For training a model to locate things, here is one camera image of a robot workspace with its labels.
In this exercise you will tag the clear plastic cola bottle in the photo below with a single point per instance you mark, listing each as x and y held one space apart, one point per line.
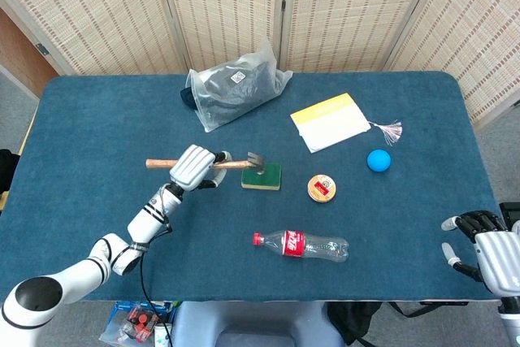
302 244

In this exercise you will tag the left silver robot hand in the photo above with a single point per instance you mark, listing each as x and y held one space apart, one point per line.
193 168

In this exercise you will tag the white paper cup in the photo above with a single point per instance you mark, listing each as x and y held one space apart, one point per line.
161 335

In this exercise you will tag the yellow and white booklet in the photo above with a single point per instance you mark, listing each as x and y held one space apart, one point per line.
331 121

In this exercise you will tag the blue ball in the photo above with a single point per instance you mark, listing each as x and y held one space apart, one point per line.
379 159

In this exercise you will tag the green scouring sponge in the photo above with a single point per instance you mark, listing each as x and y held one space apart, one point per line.
264 178

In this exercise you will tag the blue table cloth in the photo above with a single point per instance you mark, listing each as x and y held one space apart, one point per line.
386 241

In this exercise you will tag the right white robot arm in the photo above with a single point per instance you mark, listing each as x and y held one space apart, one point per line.
511 322

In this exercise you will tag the round yellow tin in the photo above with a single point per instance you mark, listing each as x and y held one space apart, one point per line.
321 188

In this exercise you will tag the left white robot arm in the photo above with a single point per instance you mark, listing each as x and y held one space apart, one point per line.
93 261

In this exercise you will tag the woven folding screen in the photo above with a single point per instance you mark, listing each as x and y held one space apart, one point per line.
349 9

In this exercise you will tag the black object at table edge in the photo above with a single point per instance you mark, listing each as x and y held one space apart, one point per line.
7 170

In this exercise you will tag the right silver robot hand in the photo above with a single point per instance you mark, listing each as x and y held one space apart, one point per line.
493 253

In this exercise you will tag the pink white tassel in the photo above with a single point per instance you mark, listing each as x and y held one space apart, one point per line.
391 132

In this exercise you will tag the plastic bag of parts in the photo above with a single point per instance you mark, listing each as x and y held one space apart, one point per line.
130 322

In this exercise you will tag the clear bag with dark cloth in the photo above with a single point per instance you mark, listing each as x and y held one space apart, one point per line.
235 89

